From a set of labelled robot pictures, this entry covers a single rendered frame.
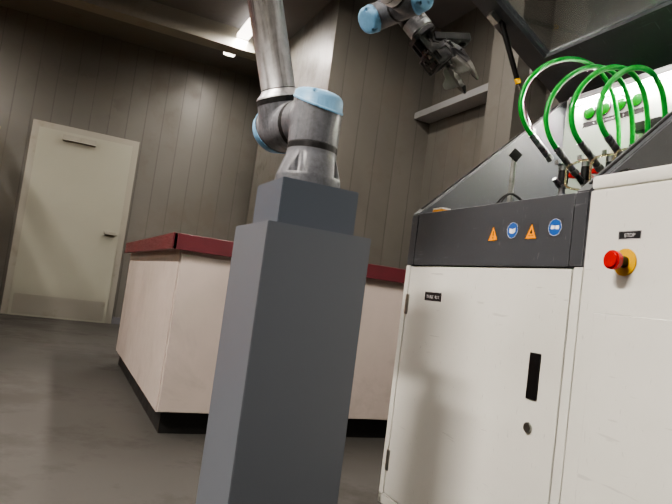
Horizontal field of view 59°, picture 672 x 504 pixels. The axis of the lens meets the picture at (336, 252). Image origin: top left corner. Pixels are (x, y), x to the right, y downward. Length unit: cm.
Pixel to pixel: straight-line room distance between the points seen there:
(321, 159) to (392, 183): 416
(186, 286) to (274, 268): 138
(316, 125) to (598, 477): 90
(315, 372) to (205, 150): 655
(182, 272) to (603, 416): 179
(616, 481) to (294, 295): 69
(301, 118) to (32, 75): 644
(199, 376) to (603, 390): 177
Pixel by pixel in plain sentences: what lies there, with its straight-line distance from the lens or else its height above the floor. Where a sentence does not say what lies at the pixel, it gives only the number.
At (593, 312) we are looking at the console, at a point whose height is 70.
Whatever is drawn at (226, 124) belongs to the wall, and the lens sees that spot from 782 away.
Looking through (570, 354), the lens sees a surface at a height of 61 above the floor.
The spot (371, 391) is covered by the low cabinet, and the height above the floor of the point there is 23.
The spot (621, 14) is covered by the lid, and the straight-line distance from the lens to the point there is 202.
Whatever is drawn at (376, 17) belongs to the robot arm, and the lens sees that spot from 172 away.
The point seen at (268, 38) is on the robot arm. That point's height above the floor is 125.
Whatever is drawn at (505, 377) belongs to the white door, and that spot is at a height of 53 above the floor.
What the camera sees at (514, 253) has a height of 82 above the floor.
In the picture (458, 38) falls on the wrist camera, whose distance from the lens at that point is 183.
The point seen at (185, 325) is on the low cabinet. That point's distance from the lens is 257.
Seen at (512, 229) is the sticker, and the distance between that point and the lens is 148.
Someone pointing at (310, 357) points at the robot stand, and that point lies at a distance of 125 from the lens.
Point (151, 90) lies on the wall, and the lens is 772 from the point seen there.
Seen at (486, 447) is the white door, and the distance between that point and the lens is 150.
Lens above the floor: 67
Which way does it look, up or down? 4 degrees up
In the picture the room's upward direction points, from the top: 8 degrees clockwise
